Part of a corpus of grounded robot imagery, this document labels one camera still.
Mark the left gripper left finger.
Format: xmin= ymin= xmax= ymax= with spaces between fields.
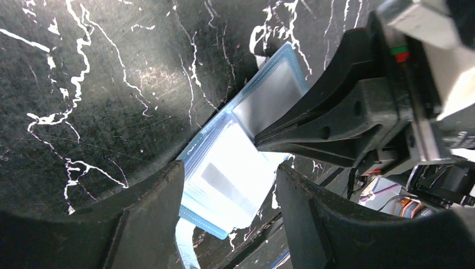
xmin=1 ymin=160 xmax=184 ymax=268

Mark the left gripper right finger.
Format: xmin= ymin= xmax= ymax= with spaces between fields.
xmin=276 ymin=164 xmax=474 ymax=268

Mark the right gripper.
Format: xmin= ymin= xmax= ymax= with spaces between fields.
xmin=254 ymin=1 xmax=474 ymax=208

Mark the blue leather card holder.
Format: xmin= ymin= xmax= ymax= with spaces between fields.
xmin=175 ymin=44 xmax=308 ymax=268

